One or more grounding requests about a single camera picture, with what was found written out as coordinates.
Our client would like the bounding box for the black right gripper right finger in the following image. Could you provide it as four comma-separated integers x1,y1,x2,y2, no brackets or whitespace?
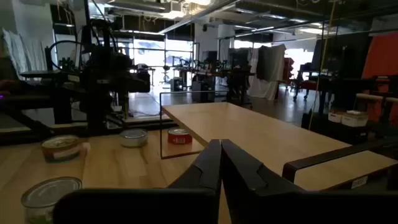
222,139,304,194

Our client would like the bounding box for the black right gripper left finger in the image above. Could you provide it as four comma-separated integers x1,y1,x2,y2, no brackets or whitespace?
169,139,223,191

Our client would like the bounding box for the blue Wild Planet salmon can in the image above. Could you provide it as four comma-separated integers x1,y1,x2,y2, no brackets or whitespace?
40,134,82,164
21,176,83,224

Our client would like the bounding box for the wooden shelf with black legs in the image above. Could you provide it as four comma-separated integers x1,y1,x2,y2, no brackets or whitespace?
159,90,398,191

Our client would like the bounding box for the red labelled seafood can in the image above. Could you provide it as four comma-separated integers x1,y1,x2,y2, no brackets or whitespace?
167,126,193,146

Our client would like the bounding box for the white hanging sheet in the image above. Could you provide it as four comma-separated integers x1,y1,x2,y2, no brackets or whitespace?
247,46,282,101

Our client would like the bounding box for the dark workbench with equipment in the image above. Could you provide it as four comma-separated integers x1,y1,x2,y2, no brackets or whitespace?
173,49,256,106

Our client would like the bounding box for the black low cart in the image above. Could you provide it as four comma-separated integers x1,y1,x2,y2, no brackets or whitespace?
300,111,371,146

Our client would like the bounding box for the grey draped cloth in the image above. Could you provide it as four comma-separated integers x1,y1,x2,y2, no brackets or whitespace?
255,43,287,83

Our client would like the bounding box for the pale wooden pole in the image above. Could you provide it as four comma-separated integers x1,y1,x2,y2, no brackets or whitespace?
356,92,398,104

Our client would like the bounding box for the white draped sheet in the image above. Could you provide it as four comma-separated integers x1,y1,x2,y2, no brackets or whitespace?
1,27,47,81

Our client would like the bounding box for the yellow hanging cord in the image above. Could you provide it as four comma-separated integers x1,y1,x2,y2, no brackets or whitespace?
307,0,337,131

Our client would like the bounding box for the black aluminium rig frame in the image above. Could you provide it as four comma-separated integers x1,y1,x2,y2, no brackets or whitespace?
0,93,175,147

